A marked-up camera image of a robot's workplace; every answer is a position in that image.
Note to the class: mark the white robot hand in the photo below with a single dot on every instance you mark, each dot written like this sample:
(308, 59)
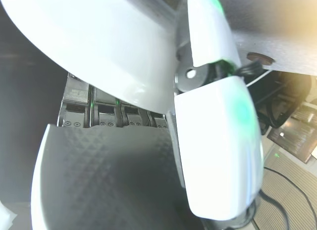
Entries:
(111, 178)

